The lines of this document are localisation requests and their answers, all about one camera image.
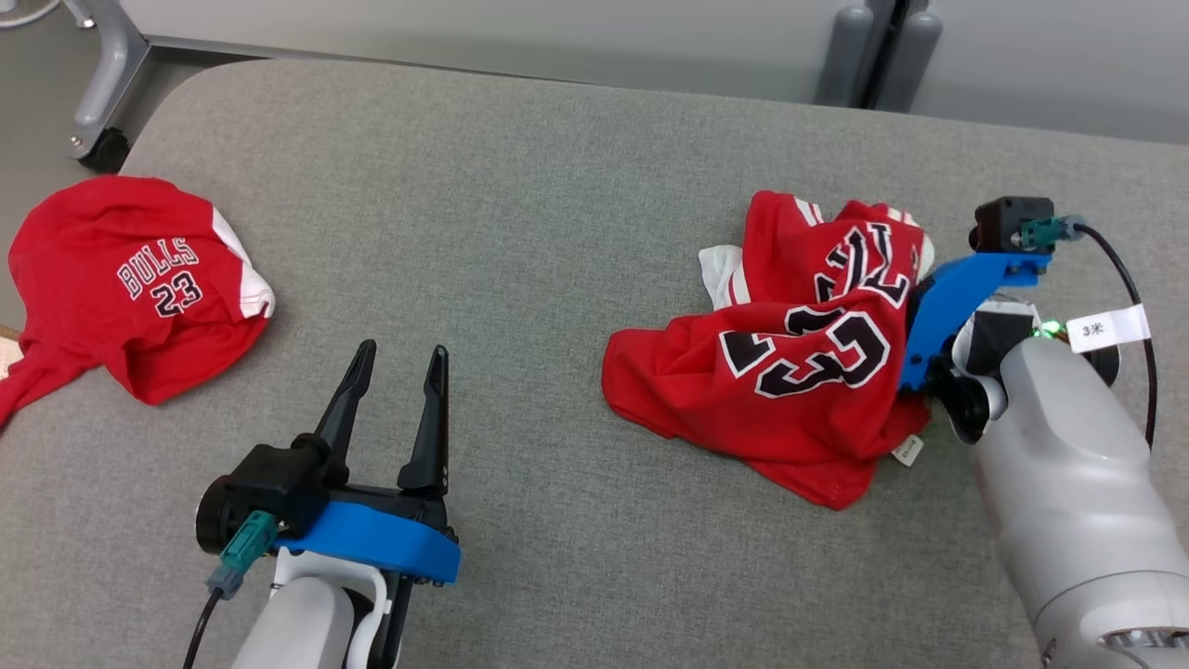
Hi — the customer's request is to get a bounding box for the grey rounded door post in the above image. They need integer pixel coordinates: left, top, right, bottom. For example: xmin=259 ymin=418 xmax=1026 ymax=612
xmin=873 ymin=0 xmax=945 ymax=114
xmin=815 ymin=0 xmax=881 ymax=108

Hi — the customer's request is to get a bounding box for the blue camera bracket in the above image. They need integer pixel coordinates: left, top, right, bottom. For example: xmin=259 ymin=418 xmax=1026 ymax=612
xmin=896 ymin=251 xmax=1052 ymax=393
xmin=274 ymin=500 xmax=463 ymax=586

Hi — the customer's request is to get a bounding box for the white paper cable label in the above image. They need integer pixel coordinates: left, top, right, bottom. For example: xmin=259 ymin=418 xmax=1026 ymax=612
xmin=1066 ymin=305 xmax=1152 ymax=355

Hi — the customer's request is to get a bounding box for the red Bulls jersey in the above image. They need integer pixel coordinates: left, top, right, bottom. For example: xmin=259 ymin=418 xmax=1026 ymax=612
xmin=0 ymin=175 xmax=277 ymax=428

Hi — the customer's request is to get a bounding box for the blue right camera bracket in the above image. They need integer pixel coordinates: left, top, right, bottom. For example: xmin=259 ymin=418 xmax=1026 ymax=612
xmin=896 ymin=251 xmax=1052 ymax=393

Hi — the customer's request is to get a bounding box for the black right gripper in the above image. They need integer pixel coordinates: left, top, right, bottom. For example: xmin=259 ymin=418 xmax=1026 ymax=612
xmin=929 ymin=297 xmax=1056 ymax=445

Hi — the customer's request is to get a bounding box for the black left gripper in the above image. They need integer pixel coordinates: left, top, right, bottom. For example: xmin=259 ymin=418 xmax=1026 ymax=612
xmin=279 ymin=339 xmax=456 ymax=669

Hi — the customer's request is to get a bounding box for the black cable green connector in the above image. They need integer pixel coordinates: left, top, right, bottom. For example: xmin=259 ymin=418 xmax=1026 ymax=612
xmin=1020 ymin=214 xmax=1159 ymax=449
xmin=181 ymin=511 xmax=280 ymax=669

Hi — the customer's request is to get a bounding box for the blue left camera bracket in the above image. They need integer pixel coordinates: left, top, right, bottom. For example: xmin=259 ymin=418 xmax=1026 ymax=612
xmin=274 ymin=500 xmax=463 ymax=586

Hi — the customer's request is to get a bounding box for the red basketball jersey number 23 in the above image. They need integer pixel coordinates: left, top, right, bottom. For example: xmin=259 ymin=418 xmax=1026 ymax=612
xmin=602 ymin=190 xmax=937 ymax=510

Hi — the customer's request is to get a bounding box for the grey metal frame with caster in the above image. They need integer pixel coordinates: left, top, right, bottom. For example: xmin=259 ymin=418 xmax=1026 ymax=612
xmin=60 ymin=0 xmax=270 ymax=175

